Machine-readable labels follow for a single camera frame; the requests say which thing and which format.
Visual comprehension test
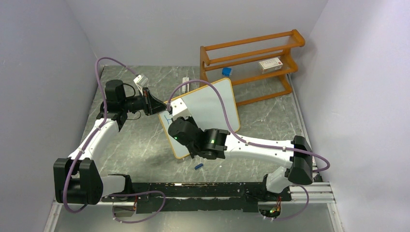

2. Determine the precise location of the orange wooden shelf rack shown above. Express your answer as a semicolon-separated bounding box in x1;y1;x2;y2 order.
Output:
199;29;306;106

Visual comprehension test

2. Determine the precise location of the yellow framed whiteboard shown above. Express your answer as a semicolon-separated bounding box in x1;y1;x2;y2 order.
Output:
159;78;240;159

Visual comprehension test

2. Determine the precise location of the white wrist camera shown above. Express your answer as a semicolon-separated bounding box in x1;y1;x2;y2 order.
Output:
170;98;191;120
133;74;148;95

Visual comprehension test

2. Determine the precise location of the small blue box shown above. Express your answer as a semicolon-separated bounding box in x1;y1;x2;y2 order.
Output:
221;67;233;77

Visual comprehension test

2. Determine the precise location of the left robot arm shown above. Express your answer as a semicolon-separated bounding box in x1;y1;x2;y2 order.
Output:
53;79;167;205

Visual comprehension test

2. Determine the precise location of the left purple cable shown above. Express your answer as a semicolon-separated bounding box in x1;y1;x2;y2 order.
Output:
62;57;138;214

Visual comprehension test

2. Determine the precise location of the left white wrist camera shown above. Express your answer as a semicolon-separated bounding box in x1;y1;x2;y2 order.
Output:
133;74;148;95

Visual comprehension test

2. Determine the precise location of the blue marker cap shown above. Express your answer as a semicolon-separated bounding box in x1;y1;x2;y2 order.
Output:
194;163;204;170

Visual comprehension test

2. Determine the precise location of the white red carton box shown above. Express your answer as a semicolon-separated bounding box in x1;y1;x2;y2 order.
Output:
258;57;283;73

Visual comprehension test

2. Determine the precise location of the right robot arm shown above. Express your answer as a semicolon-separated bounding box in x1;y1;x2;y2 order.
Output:
168;117;313;200

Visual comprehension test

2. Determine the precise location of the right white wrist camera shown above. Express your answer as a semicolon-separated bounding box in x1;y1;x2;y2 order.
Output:
170;98;191;120

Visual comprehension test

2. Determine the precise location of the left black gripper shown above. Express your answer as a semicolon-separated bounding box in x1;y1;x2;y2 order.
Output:
121;87;167;116

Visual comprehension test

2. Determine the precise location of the aluminium frame profile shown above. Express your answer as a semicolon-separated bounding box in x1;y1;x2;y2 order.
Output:
45;182;343;232

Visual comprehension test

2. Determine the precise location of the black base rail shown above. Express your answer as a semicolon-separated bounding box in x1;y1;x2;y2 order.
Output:
101;182;292;214

